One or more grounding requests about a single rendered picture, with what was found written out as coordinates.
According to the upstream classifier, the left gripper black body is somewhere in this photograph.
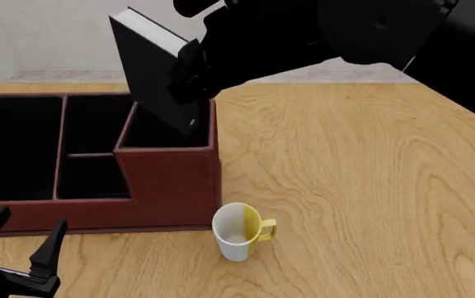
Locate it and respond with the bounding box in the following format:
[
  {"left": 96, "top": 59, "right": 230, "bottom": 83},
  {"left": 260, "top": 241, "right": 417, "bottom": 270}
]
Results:
[{"left": 0, "top": 261, "right": 62, "bottom": 298}]

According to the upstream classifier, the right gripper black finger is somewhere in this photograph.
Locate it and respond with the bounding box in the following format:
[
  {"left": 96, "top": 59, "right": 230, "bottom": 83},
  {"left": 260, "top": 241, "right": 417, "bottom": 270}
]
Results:
[{"left": 166, "top": 37, "right": 210, "bottom": 105}]

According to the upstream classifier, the black book with white pages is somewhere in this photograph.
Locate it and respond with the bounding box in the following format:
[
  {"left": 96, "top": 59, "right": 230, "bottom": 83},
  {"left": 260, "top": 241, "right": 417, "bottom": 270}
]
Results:
[{"left": 108, "top": 7, "right": 212, "bottom": 137}]

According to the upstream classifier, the red-brown desk caddy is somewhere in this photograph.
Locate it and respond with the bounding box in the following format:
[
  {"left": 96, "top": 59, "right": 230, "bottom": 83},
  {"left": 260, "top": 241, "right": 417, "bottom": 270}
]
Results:
[{"left": 0, "top": 91, "right": 223, "bottom": 238}]

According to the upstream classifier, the white and yellow mug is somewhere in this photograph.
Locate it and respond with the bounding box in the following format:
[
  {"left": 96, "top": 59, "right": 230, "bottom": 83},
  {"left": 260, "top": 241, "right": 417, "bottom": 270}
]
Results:
[{"left": 211, "top": 201, "right": 278, "bottom": 263}]

